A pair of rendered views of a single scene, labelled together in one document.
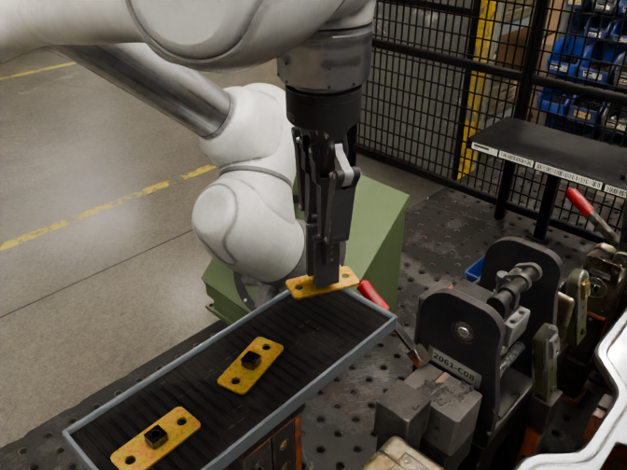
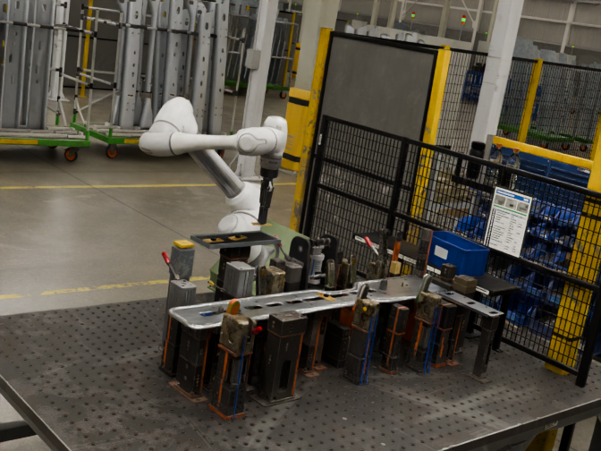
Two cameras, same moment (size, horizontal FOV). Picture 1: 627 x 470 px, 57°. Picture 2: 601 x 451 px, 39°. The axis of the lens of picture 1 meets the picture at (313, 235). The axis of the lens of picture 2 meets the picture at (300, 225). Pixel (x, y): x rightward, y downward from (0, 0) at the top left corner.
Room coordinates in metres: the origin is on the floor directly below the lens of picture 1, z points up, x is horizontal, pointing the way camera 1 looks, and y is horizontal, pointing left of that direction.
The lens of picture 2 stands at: (-2.93, -0.37, 2.10)
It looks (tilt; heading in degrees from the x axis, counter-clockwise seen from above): 14 degrees down; 3
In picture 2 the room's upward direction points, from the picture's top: 9 degrees clockwise
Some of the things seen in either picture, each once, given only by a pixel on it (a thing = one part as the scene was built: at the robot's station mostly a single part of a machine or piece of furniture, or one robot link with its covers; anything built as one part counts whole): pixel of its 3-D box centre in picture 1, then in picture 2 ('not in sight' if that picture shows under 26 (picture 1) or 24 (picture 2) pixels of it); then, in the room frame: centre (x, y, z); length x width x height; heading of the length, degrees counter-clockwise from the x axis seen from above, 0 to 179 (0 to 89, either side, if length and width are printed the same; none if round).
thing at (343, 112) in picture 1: (323, 126); (267, 178); (0.55, -0.01, 1.41); 0.08 x 0.07 x 0.09; 22
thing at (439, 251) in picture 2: not in sight; (452, 252); (1.11, -0.89, 1.10); 0.30 x 0.17 x 0.13; 38
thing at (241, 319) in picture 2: not in sight; (233, 365); (-0.16, -0.06, 0.88); 0.15 x 0.11 x 0.36; 47
